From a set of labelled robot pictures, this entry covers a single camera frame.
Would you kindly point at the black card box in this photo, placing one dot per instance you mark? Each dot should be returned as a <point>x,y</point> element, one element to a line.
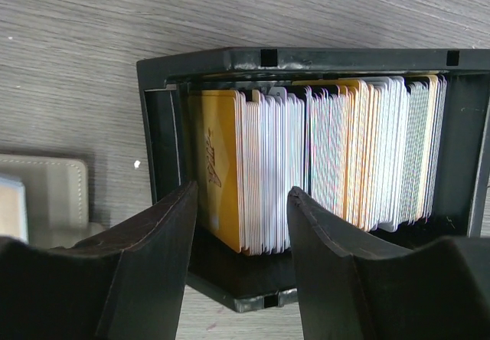
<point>463,166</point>

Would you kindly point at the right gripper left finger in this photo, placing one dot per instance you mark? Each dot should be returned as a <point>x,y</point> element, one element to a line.
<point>126,282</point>

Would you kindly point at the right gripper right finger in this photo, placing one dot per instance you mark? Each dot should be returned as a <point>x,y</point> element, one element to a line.
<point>353,285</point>

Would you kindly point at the stack of white cards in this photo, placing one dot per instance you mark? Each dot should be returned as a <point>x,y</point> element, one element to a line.
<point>366,149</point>

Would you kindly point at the grey leather card holder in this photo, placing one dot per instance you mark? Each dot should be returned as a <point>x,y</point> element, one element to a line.
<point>45,201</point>

